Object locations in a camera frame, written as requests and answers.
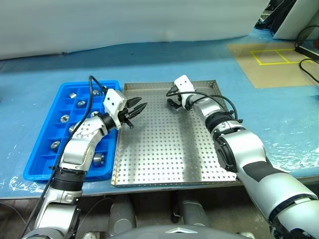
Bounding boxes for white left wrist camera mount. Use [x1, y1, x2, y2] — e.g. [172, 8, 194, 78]
[103, 89, 127, 129]

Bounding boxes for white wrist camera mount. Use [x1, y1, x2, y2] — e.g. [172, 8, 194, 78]
[173, 74, 197, 110]
[103, 89, 127, 129]

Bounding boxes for brown cardboard mat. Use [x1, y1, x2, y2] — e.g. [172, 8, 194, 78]
[227, 41, 319, 89]

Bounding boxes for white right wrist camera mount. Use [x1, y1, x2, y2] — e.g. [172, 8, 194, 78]
[173, 74, 197, 110]

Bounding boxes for black looped cable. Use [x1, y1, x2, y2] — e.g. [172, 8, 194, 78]
[294, 24, 319, 50]

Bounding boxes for grey rounded cylinder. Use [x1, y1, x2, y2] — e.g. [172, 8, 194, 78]
[178, 194, 212, 229]
[108, 199, 138, 236]

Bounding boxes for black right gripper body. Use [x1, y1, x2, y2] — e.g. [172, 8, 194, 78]
[171, 93, 184, 110]

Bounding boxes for black curved cable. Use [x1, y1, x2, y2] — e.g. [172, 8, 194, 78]
[298, 58, 319, 83]

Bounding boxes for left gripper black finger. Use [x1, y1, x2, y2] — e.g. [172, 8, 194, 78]
[126, 96, 143, 109]
[127, 102, 148, 118]

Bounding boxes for yellow tape grid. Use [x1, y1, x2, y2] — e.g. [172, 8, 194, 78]
[250, 48, 314, 66]

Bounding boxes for dark equipment clutter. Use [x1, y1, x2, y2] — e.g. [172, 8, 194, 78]
[254, 0, 285, 32]

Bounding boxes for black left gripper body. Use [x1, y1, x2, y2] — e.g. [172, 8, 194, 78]
[117, 108, 135, 129]

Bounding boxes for flat black device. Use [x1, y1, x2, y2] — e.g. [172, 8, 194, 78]
[294, 44, 319, 59]

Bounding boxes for white leaning board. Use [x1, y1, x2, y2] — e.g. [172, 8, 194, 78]
[271, 0, 319, 40]

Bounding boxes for grey robot torso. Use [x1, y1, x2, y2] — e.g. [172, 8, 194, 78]
[82, 220, 240, 239]

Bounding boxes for blue plastic compartment tray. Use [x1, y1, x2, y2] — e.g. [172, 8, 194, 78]
[23, 80, 122, 184]

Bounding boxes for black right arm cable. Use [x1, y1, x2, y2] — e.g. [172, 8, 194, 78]
[165, 86, 244, 124]

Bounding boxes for perforated steel tray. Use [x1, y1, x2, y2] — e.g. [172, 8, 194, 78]
[110, 80, 241, 187]

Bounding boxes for thin white cable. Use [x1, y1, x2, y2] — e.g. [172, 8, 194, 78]
[82, 198, 113, 225]

